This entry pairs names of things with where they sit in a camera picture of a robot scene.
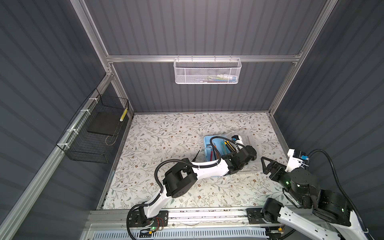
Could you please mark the teal utility knife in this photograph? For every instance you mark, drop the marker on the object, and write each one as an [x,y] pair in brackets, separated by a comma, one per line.
[225,152]

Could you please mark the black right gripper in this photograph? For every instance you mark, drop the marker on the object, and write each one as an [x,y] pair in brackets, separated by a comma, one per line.
[277,167]

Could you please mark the black wire mesh basket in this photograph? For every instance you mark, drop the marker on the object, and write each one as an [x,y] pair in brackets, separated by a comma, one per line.
[80,145]

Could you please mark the items in white basket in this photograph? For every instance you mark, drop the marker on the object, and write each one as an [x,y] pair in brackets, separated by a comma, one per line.
[220,78]

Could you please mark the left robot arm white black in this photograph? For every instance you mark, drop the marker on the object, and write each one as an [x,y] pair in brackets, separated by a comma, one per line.
[176,177]

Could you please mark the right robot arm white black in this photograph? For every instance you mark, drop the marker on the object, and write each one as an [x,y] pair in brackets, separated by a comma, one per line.
[334,208]

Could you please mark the clear tool box lid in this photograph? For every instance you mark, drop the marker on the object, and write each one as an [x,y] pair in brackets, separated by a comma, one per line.
[253,166]

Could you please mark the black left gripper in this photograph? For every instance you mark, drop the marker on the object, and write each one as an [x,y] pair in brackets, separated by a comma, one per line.
[251,147]

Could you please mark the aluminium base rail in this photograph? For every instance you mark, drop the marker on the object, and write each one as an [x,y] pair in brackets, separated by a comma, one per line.
[176,218]

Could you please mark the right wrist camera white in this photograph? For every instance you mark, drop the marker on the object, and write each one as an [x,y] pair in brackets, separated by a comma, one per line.
[297,159]

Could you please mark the white wire mesh basket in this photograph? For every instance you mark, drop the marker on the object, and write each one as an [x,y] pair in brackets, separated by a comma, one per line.
[189,71]

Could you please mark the black pad in basket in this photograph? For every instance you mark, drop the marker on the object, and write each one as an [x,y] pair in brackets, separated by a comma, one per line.
[105,124]

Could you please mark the light blue plastic tool box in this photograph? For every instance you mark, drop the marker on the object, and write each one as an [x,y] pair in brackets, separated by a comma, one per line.
[215,140]

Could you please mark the yellow green tube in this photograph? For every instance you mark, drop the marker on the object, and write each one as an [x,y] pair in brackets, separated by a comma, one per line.
[123,115]

